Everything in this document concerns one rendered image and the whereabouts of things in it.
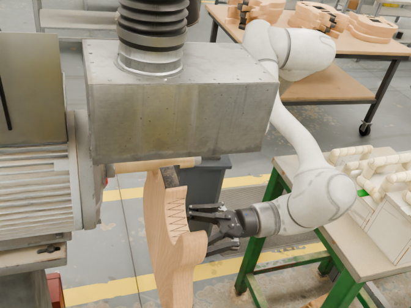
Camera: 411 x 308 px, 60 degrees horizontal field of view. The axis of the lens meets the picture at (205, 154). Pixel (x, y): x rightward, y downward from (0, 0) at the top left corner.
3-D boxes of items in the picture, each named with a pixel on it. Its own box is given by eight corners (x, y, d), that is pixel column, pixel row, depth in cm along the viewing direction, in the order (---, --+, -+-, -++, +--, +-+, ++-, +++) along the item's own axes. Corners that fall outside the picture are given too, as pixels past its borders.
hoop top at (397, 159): (370, 170, 118) (374, 162, 116) (364, 164, 121) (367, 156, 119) (413, 163, 126) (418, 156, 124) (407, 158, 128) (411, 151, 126)
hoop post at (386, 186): (377, 204, 117) (390, 183, 112) (370, 197, 119) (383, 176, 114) (385, 202, 118) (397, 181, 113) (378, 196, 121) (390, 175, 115)
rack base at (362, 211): (363, 231, 119) (375, 212, 114) (333, 197, 131) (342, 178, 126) (421, 216, 130) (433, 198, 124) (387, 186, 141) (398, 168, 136)
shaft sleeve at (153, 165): (113, 156, 79) (113, 168, 81) (114, 165, 76) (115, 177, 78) (191, 151, 85) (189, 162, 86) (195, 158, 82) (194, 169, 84)
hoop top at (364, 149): (332, 159, 135) (335, 152, 133) (327, 154, 137) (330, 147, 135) (373, 154, 142) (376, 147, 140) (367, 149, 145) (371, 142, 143)
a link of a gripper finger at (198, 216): (231, 219, 91) (232, 214, 92) (188, 212, 90) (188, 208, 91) (228, 228, 94) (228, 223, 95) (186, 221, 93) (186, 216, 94)
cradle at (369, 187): (375, 203, 117) (380, 197, 115) (352, 181, 125) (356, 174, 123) (383, 202, 118) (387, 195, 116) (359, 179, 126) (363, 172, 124)
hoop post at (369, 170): (361, 187, 123) (372, 166, 118) (355, 181, 125) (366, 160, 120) (368, 186, 124) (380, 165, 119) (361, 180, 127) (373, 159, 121)
